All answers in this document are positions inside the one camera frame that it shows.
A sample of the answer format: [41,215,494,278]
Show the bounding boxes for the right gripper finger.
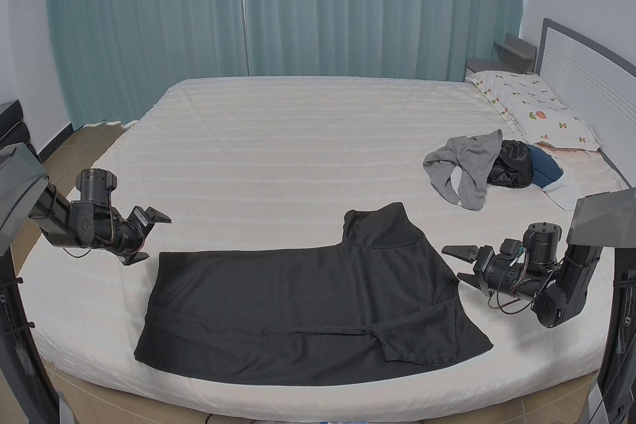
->
[441,244,481,265]
[456,273,485,297]

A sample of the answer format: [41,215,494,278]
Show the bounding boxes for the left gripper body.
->
[116,205,157,259]

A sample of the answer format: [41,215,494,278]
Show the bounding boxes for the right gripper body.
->
[471,246,521,299]

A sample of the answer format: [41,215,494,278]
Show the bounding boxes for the black T-shirt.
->
[133,202,495,387]

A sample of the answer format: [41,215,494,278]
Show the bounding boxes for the pile of clothes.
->
[422,130,582,212]

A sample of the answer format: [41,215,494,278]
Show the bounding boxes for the bed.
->
[22,18,636,419]

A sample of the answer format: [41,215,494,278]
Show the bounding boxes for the white printed pillow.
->
[464,70,603,153]

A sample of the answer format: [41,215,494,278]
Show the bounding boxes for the grey bedside table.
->
[465,33,537,76]

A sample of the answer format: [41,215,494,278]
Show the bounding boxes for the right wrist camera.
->
[499,238,526,265]

